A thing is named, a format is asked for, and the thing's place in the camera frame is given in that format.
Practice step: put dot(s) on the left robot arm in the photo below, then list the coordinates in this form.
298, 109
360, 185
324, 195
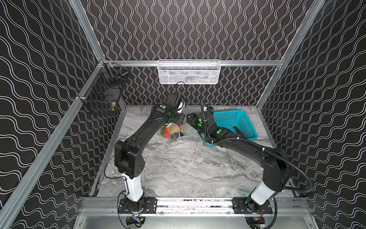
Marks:
128, 156

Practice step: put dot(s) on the white mesh wall basket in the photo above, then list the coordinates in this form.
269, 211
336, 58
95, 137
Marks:
190, 72

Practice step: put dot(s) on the clear zip top bag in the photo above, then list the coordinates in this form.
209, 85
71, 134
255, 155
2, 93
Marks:
186, 131

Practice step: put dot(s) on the yellow toy potato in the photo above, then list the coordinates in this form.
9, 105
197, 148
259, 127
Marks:
174, 128

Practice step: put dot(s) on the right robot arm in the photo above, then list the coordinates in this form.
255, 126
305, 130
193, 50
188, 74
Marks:
277, 169

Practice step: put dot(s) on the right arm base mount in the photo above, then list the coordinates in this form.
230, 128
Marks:
247, 205

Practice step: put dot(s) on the black toy item in basket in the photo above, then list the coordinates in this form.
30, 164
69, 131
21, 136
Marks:
239, 132

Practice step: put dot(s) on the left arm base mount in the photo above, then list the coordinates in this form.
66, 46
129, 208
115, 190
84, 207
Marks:
137, 206

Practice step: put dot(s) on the teal plastic basket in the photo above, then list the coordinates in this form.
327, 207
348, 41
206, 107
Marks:
225, 121

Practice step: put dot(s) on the black wire wall basket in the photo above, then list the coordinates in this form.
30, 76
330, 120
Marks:
104, 96

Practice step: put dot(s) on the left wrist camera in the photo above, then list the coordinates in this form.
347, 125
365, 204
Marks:
181, 107

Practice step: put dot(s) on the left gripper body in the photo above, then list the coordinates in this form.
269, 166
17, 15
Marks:
177, 118

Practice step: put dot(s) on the orange red toy pepper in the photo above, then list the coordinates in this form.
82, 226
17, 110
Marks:
167, 133

